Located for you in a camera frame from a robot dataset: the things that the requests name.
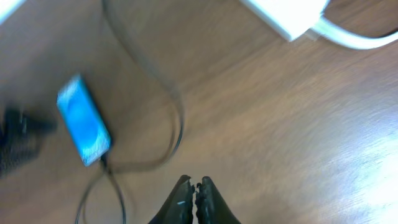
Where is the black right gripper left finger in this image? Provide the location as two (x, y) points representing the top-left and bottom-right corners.
(149, 175), (195, 224)

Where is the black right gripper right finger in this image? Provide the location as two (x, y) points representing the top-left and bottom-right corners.
(195, 176), (241, 224)

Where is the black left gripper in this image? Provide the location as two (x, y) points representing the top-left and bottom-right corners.
(1, 108), (57, 177)

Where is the blue Samsung Galaxy smartphone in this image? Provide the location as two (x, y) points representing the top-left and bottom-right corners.
(57, 74), (111, 166)

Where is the black charger cable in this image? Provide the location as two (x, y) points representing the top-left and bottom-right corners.
(74, 0), (185, 224)

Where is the white power strip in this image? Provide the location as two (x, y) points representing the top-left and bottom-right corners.
(241, 0), (330, 42)

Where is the white power strip cord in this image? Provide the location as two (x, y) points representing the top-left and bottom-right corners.
(310, 15), (398, 50)

